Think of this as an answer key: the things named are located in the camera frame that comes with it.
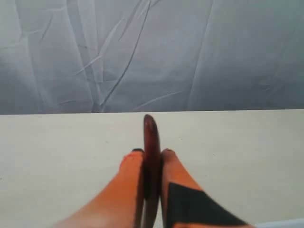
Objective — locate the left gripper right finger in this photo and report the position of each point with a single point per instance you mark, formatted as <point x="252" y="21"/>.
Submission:
<point x="185" y="204"/>

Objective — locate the white rectangular plastic tray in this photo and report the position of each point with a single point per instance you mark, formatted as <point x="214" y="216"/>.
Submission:
<point x="290" y="223"/>

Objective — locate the grey wrinkled backdrop cloth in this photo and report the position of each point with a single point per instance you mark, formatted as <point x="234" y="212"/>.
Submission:
<point x="108" y="56"/>

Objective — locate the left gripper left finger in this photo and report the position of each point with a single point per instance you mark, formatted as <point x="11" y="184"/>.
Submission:
<point x="120" y="202"/>

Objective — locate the brown wooden spoon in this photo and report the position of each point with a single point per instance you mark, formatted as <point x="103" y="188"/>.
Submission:
<point x="152" y="170"/>

